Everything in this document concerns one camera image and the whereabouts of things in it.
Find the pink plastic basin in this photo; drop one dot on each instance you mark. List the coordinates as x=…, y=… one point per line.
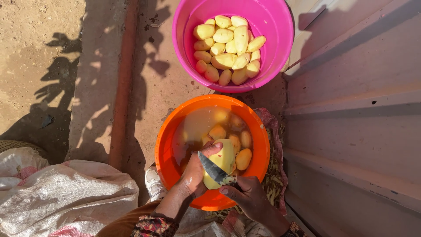
x=279, y=42

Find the heap of peeled dry potatoes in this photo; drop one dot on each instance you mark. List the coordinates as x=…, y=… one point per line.
x=227, y=49

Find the person's left hand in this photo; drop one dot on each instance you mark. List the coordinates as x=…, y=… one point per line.
x=192, y=177

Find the person's brown trousers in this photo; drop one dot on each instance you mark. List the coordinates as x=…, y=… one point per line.
x=128, y=220

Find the small white woven sack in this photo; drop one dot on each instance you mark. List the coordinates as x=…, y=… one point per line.
x=16, y=163

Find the person's right floral sleeve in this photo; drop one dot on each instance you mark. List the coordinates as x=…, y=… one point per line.
x=296, y=230

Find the dark steel kitchen knife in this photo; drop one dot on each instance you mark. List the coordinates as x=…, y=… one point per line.
x=212, y=169

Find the person's left floral sleeve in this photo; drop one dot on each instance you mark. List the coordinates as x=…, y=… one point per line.
x=154, y=227

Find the orange plastic basin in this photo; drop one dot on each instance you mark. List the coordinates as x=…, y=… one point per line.
x=164, y=154

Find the person's floral sleeve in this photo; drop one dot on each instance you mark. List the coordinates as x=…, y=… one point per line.
x=296, y=230
x=154, y=227

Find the group of potatoes in water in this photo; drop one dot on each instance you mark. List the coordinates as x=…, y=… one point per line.
x=243, y=159

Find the white sneaker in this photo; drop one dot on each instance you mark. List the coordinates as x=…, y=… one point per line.
x=154, y=184

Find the pile of potato peels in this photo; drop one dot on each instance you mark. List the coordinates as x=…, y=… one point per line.
x=274, y=184

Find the reddish brown pipe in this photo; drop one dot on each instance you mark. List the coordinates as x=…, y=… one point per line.
x=123, y=82

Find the worn rubber tyre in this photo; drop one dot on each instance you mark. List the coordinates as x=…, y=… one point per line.
x=16, y=144

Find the large white woven sack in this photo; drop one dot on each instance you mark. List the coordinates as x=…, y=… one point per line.
x=65, y=197

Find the black scrap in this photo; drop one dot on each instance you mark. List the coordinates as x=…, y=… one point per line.
x=47, y=121

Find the person's right hand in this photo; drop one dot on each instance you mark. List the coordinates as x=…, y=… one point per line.
x=251, y=196

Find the half peeled yellow potato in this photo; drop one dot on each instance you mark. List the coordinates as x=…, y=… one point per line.
x=225, y=159

